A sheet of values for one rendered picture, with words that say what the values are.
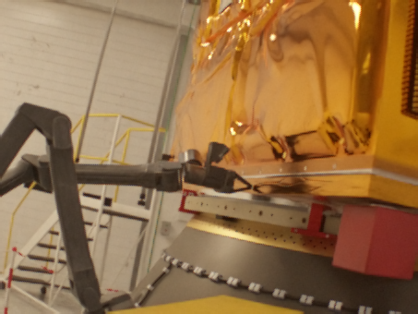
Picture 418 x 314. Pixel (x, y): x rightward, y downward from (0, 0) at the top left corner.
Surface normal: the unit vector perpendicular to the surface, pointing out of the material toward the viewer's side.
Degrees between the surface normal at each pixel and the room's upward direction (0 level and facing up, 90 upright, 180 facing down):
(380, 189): 90
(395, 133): 92
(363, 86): 88
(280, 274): 62
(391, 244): 90
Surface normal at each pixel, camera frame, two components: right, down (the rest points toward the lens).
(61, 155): 0.44, 0.23
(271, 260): -0.49, -0.63
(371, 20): -0.44, -0.18
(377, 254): 0.27, -0.04
